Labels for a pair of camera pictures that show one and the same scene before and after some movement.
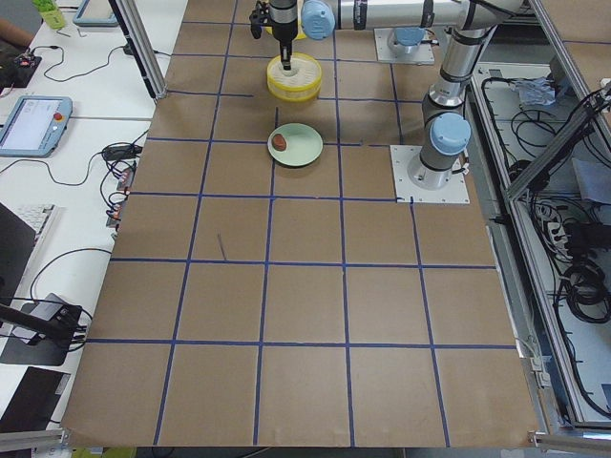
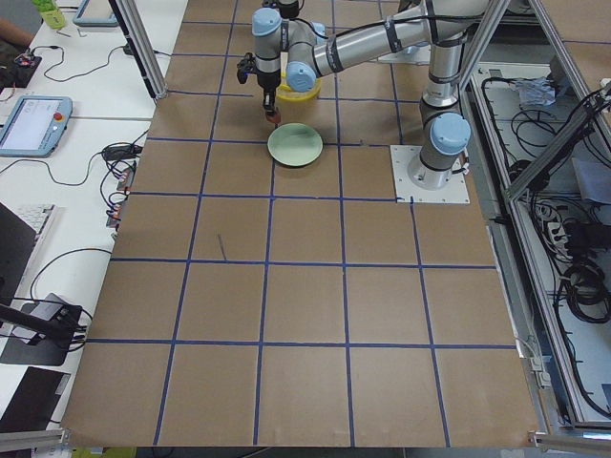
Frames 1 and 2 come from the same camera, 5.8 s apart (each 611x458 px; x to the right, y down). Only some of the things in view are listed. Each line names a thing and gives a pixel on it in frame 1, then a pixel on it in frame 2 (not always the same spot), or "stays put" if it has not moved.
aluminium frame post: (135, 31) stays put
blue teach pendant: (35, 126) stays put
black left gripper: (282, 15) -> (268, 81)
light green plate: (304, 146) stays put
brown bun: (279, 142) -> (275, 118)
